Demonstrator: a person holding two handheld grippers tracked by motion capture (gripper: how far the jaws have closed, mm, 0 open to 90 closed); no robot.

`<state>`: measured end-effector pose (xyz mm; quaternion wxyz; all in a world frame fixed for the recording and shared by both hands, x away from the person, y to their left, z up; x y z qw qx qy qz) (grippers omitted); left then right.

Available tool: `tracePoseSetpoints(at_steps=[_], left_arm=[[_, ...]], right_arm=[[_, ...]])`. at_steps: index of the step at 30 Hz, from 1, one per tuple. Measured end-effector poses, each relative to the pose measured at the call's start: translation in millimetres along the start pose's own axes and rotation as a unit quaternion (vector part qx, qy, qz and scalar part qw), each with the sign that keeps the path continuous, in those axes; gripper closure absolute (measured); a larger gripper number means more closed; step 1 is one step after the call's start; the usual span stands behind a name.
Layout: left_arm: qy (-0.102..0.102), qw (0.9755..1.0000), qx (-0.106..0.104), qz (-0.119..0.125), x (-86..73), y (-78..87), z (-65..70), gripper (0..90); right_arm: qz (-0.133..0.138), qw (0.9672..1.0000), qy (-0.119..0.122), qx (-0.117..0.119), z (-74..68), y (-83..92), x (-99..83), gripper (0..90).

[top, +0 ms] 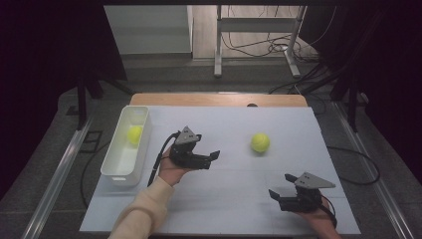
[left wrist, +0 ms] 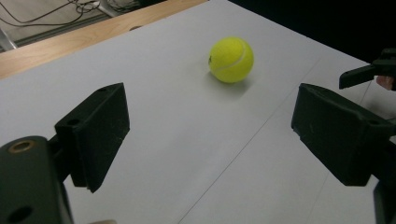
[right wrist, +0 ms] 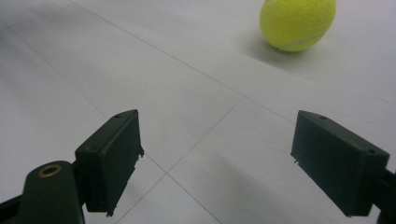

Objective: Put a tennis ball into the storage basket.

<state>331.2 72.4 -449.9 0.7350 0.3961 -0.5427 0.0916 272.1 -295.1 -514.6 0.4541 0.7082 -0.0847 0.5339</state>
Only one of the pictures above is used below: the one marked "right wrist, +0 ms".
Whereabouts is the yellow tennis ball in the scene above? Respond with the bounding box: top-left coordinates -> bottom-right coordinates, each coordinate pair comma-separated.
259,0 -> 337,53

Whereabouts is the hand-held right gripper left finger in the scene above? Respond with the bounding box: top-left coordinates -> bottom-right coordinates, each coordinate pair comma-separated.
74,108 -> 145,217

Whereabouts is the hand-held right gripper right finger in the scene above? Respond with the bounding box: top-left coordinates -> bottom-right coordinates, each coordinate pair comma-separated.
290,109 -> 390,217

